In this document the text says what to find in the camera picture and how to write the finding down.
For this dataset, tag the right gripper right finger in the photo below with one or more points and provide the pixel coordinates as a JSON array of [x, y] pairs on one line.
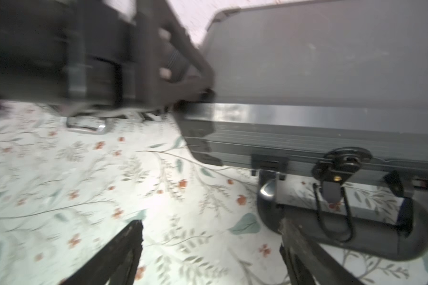
[[307, 262]]

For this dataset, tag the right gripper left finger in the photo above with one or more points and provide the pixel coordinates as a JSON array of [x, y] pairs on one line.
[[116, 263]]

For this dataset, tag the black textured poker case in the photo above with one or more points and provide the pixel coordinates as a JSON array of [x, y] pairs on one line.
[[86, 58]]

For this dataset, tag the floral table mat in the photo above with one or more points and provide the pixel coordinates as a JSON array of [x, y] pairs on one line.
[[64, 196]]

